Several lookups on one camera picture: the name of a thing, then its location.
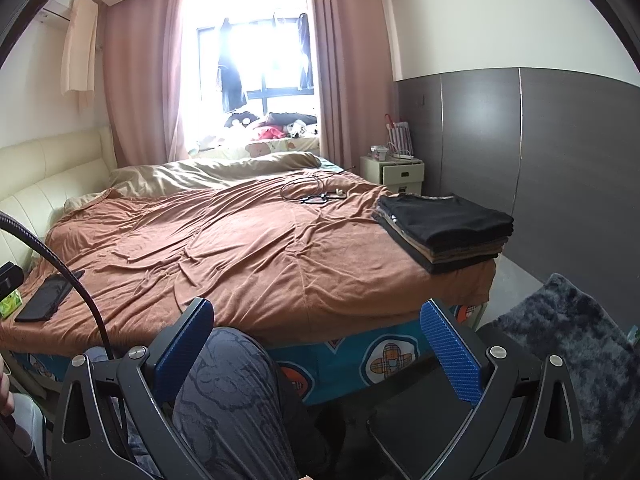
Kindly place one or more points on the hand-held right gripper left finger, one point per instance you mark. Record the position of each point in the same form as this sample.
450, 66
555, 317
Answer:
185, 350

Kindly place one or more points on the grey shaggy rug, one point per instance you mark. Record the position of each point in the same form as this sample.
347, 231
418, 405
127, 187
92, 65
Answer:
560, 325

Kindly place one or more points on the white power strip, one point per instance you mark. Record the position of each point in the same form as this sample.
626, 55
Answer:
407, 158

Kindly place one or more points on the small clear container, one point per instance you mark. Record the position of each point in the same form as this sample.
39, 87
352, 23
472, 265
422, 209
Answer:
380, 152

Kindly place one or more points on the brown blanket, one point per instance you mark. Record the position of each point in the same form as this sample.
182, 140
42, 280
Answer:
225, 250

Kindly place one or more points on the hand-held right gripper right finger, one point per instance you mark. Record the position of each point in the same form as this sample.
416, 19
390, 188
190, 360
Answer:
450, 352

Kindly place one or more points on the beige duvet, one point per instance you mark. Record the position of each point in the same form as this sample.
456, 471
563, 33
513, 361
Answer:
200, 172

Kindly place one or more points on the cream nightstand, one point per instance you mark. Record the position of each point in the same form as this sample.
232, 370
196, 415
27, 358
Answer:
395, 177

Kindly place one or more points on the green tissue packet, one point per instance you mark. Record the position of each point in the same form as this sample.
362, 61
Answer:
10, 305

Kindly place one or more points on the hanging dark jeans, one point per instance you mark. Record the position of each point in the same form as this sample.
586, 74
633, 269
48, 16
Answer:
305, 55

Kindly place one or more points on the folded black cloth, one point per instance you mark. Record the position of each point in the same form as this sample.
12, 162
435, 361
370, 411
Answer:
45, 297

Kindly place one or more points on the person's legs in grey pyjamas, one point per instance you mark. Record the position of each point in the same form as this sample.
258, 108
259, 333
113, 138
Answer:
225, 400

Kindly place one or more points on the cream hanging cloth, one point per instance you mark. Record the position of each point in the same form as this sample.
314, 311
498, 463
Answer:
79, 50

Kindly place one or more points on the hanging dark coat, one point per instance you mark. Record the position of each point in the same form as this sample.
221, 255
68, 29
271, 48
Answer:
232, 80

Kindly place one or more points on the bear print window cushion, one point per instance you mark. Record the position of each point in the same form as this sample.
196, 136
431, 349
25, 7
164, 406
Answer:
260, 150

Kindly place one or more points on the pink curtain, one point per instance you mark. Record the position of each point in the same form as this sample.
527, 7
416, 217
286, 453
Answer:
140, 75
350, 70

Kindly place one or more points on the pile of mixed clothes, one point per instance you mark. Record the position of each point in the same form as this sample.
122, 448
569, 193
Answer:
285, 127

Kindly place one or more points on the cream padded headboard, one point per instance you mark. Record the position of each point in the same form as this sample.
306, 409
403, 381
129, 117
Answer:
50, 170

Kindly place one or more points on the black plush toy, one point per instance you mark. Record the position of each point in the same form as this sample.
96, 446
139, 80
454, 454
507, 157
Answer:
240, 120

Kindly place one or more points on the white air conditioner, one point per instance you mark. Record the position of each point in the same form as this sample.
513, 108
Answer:
55, 7

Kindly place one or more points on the stack of folded clothes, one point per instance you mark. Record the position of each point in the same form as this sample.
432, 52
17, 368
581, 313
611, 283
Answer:
450, 256

